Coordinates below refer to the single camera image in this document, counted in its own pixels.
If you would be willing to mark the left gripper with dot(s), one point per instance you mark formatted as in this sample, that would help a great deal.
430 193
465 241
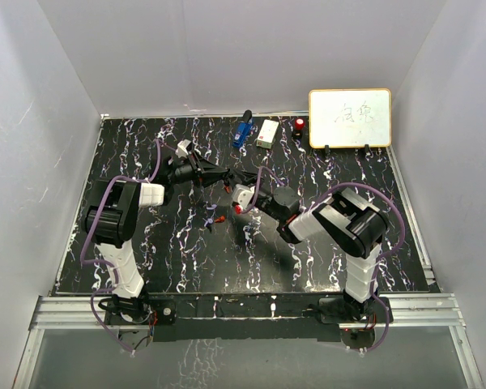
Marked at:
206 173

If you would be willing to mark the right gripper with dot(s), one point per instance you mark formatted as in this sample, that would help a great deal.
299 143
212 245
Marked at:
245 178

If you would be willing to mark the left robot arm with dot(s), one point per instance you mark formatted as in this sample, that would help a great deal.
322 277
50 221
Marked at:
111 218

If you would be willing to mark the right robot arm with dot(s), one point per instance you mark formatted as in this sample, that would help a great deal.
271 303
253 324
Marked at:
354 224

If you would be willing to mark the blue stapler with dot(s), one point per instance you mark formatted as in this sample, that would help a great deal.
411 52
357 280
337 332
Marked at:
243 129

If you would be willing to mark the white and green box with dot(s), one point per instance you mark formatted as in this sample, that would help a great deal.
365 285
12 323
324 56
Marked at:
266 135

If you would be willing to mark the red button device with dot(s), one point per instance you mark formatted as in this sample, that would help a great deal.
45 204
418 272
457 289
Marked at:
298 128

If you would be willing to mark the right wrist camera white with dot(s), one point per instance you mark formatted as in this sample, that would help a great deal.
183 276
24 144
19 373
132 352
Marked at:
243 198

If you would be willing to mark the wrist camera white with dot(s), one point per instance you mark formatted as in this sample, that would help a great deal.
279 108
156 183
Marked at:
243 198
183 148

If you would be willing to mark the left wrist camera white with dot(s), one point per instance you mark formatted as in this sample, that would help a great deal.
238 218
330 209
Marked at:
183 148

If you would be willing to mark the white whiteboard with wooden frame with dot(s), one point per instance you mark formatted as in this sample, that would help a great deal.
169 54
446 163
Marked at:
350 118

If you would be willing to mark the aluminium frame rail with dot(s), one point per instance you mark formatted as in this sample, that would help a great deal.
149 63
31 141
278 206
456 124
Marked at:
251 316

